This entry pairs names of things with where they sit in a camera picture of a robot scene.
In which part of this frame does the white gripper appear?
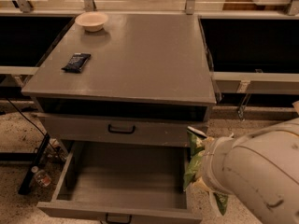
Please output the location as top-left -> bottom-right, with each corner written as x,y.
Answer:
193,137 -> 235,194

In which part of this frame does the green jalapeno chip bag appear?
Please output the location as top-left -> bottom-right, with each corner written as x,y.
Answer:
183,126 -> 228,217

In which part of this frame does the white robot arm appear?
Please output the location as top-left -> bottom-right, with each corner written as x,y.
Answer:
193,103 -> 299,224

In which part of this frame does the open grey middle drawer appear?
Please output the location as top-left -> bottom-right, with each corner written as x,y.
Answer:
37,142 -> 202,224

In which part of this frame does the closed grey upper drawer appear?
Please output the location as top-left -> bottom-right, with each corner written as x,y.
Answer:
37,113 -> 207,147

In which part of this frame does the grey drawer cabinet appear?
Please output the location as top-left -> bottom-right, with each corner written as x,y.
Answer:
21,12 -> 217,224

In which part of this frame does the small plastic bottle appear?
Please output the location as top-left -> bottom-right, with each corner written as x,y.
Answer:
31,166 -> 51,187

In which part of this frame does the dark blue snack packet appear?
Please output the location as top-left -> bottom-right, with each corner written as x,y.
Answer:
62,53 -> 91,74

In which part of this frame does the black metal floor leg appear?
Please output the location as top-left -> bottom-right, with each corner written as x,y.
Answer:
18,133 -> 50,195

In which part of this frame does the white paper bowl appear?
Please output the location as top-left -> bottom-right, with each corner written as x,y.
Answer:
75,11 -> 108,32

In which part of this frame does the black middle drawer handle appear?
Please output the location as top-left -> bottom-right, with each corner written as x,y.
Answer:
105,213 -> 132,224

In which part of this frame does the black drawer handle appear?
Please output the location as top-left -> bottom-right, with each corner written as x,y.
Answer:
107,124 -> 135,134
105,213 -> 132,224

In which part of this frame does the black upper drawer handle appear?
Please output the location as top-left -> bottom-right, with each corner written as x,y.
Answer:
107,124 -> 135,134

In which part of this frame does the metal bracket under shelf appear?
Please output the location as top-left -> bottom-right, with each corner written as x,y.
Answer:
236,80 -> 251,120

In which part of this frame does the black cable on floor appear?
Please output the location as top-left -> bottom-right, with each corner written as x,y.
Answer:
4,97 -> 64,163

